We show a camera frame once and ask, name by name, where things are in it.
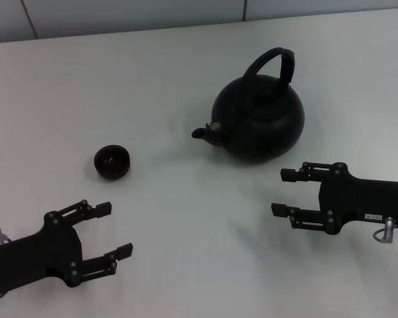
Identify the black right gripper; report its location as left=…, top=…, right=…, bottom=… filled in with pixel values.
left=271, top=161, right=398, bottom=236

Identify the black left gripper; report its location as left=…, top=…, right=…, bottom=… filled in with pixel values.
left=0, top=199, right=134, bottom=298

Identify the small black teacup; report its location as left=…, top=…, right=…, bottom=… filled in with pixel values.
left=93, top=144, right=132, bottom=182

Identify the black round teapot with handle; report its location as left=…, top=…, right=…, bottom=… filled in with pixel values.
left=191, top=46, right=306, bottom=165

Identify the silver right gripper cable plug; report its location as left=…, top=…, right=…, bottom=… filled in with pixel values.
left=372, top=216, right=398, bottom=246

